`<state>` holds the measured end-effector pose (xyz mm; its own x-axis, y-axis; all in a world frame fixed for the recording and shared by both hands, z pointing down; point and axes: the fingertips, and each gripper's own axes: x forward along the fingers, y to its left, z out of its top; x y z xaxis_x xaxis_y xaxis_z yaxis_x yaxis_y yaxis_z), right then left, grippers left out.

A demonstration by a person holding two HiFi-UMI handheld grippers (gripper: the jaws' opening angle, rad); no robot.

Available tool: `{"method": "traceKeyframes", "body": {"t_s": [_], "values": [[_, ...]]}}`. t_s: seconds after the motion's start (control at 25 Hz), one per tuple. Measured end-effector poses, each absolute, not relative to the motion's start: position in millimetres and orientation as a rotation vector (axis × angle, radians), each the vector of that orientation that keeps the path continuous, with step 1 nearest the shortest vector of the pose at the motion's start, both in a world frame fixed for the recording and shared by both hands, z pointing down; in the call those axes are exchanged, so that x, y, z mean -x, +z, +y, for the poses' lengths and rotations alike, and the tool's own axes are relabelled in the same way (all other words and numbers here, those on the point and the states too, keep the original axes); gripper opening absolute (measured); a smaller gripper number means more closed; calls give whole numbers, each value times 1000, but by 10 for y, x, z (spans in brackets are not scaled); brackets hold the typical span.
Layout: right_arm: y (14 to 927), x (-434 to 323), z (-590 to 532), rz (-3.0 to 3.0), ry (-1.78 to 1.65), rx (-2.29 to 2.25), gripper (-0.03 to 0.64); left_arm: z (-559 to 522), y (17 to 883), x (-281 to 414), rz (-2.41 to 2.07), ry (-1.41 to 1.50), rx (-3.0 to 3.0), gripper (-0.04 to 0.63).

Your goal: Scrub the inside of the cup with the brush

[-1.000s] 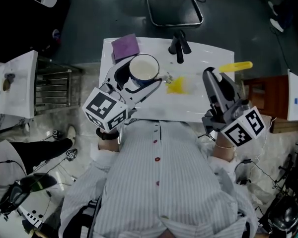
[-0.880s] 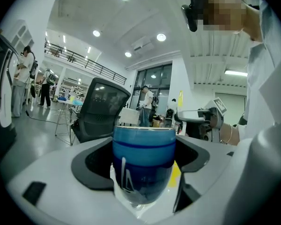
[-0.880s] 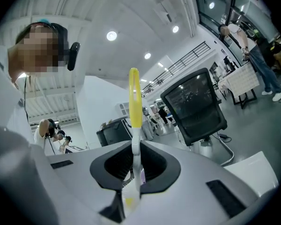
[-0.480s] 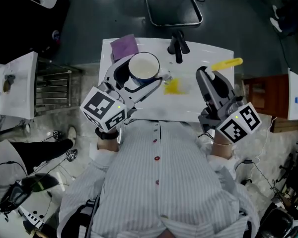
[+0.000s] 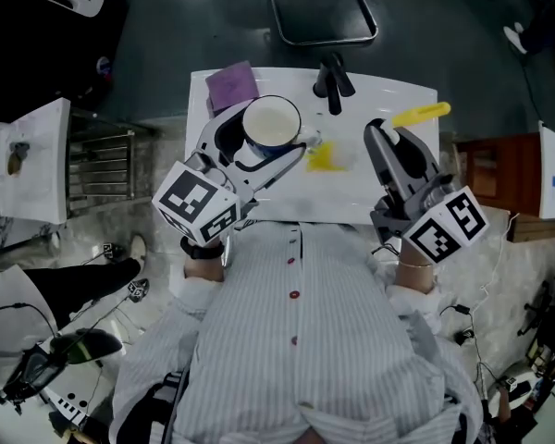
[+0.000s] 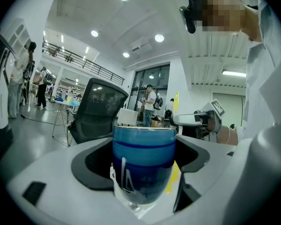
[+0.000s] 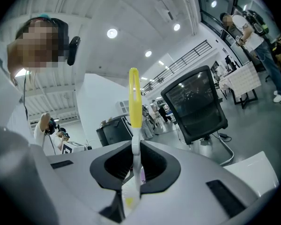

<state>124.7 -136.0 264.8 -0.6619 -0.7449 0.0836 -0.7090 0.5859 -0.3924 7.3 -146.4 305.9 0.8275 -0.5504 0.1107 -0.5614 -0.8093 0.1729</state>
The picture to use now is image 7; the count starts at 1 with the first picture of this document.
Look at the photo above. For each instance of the table with checkered cloth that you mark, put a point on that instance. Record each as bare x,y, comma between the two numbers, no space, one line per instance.
243,78

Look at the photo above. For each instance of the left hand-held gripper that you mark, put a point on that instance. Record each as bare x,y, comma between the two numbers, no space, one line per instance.
72,147

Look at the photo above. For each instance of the ceiling air vent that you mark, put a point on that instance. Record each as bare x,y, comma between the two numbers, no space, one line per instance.
166,8

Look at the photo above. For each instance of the black cabinet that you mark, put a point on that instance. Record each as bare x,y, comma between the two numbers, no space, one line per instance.
112,135

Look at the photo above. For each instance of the person's head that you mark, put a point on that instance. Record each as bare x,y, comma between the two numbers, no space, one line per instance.
37,48

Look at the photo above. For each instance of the black mesh office chair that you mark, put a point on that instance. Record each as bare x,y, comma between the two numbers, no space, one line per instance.
194,102

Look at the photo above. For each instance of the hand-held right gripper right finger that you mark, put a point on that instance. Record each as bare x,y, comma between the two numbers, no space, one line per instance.
189,200

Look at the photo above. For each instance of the round ceiling light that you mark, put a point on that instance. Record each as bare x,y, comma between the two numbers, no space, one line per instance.
213,4
112,33
177,27
148,53

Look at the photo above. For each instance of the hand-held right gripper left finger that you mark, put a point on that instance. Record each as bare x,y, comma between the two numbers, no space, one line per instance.
79,196

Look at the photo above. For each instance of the black metal railing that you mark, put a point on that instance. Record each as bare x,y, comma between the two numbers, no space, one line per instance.
189,55

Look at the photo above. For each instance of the teal hair clip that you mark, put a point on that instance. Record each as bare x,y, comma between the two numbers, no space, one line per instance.
45,15

